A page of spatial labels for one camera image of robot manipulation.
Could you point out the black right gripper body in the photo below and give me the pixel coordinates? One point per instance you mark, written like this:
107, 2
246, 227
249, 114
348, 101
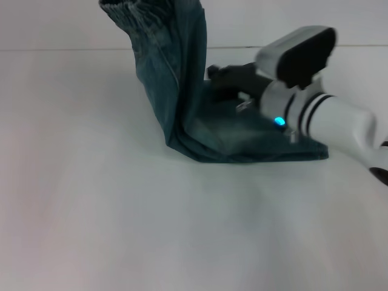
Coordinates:
239, 80

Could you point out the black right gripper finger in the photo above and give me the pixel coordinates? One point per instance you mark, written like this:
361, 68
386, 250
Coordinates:
225, 95
216, 72

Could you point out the blue denim shorts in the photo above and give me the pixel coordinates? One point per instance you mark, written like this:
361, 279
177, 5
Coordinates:
188, 91

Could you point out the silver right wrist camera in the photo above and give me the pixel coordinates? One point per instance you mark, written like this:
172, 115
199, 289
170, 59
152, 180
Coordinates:
297, 57

